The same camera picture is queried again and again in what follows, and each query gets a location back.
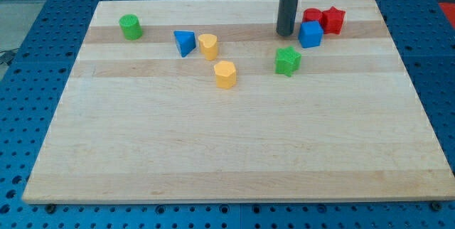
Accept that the blue triangle block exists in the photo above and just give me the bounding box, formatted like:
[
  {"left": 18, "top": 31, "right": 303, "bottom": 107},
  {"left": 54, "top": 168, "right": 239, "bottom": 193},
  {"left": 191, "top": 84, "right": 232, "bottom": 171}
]
[{"left": 173, "top": 31, "right": 196, "bottom": 58}]

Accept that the blue cube block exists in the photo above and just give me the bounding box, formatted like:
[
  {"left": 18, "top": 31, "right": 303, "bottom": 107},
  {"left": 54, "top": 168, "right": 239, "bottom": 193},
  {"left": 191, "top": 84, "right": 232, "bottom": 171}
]
[{"left": 298, "top": 21, "right": 323, "bottom": 48}]

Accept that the red cylinder block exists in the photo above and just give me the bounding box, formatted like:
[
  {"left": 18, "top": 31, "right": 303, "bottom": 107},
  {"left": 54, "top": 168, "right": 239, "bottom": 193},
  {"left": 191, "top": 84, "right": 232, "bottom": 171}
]
[{"left": 302, "top": 8, "right": 323, "bottom": 24}]

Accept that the green star block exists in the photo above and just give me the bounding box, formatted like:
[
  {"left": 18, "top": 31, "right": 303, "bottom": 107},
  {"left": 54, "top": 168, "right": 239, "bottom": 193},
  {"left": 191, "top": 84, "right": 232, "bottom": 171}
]
[{"left": 275, "top": 46, "right": 301, "bottom": 77}]

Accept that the red object at right edge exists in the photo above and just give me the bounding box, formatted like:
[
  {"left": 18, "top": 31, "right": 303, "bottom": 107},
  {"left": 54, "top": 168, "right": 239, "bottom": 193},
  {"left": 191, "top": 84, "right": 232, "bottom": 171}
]
[{"left": 439, "top": 2, "right": 455, "bottom": 28}]

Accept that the yellow hexagon block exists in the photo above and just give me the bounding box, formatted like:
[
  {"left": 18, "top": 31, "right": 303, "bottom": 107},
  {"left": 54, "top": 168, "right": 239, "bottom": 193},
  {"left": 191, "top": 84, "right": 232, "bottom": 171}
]
[{"left": 213, "top": 60, "right": 237, "bottom": 89}]

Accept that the red star block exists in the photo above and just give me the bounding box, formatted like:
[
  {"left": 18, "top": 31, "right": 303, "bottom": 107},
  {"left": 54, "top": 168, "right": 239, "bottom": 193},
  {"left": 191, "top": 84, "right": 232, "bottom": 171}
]
[{"left": 322, "top": 6, "right": 346, "bottom": 34}]

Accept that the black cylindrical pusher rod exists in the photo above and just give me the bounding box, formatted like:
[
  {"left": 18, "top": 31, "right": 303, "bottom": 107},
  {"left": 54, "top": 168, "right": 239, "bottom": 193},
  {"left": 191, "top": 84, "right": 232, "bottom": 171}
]
[{"left": 276, "top": 0, "right": 299, "bottom": 37}]

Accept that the green cylinder block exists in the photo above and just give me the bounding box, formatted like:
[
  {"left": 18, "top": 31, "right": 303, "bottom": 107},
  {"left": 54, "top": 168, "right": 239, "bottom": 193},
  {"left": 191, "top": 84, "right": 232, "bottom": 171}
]
[{"left": 119, "top": 14, "right": 143, "bottom": 41}]

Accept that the wooden board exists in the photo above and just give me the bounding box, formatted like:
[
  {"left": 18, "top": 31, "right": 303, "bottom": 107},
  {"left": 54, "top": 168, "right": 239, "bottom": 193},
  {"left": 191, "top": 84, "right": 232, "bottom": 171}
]
[{"left": 22, "top": 0, "right": 454, "bottom": 204}]

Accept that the yellow heart block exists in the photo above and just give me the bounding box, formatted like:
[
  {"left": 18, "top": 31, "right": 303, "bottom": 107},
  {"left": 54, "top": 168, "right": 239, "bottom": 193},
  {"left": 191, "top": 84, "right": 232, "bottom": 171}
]
[{"left": 198, "top": 33, "right": 218, "bottom": 60}]

